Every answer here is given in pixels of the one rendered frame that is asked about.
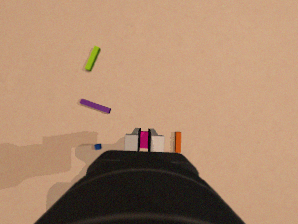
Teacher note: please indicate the magenta rod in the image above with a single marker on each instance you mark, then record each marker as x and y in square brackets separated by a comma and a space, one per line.
[144, 139]

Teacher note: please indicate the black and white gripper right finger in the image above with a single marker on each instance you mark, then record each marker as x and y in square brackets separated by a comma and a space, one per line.
[155, 141]

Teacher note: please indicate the orange rod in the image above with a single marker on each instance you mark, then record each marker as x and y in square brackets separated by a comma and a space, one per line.
[178, 142]

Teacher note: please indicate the small blue cube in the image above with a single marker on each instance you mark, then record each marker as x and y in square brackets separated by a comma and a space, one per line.
[98, 146]

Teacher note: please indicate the lime green rod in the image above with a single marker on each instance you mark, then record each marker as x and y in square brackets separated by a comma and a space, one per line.
[92, 59]

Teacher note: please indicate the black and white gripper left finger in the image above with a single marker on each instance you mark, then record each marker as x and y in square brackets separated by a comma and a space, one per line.
[132, 141]

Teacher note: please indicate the purple rod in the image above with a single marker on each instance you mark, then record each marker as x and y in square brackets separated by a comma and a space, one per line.
[95, 106]

